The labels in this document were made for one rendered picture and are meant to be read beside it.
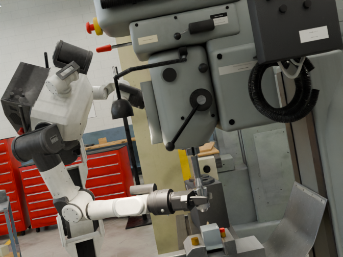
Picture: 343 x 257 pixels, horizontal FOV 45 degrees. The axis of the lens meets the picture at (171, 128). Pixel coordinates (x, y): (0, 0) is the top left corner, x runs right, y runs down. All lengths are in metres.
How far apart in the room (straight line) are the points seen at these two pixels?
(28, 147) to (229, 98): 0.73
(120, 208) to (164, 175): 1.68
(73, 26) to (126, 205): 9.50
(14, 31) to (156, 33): 9.98
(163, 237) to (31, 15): 8.63
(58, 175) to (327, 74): 0.97
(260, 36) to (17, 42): 10.24
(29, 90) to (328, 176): 1.10
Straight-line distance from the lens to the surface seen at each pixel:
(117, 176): 5.97
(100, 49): 1.51
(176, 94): 1.29
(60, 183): 1.57
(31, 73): 1.72
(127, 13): 1.30
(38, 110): 1.61
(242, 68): 1.30
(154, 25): 1.30
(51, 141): 1.53
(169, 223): 3.23
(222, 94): 1.28
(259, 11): 1.07
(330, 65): 1.32
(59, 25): 10.91
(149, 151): 3.13
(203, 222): 1.70
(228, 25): 1.31
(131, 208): 1.47
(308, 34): 1.09
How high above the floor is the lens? 1.45
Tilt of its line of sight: 3 degrees down
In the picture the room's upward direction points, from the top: 11 degrees counter-clockwise
